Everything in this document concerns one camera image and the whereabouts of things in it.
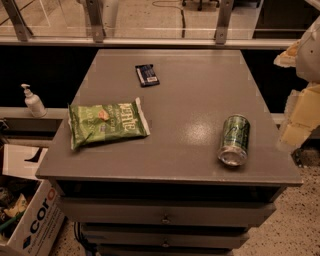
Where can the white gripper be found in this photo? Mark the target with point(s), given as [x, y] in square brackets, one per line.
[310, 56]

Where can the green soda can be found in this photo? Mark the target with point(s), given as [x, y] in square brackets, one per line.
[233, 149]

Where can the grey drawer cabinet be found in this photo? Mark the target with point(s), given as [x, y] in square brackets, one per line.
[168, 194]

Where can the dark blue snack packet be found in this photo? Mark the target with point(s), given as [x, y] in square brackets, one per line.
[146, 75]

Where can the green kettle chips bag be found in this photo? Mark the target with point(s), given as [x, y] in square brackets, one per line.
[105, 123]

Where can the metal glass railing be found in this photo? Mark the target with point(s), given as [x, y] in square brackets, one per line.
[240, 24]

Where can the white pump dispenser bottle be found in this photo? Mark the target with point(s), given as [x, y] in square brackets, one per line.
[33, 102]

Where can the white cardboard box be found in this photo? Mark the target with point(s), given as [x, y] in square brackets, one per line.
[30, 217]

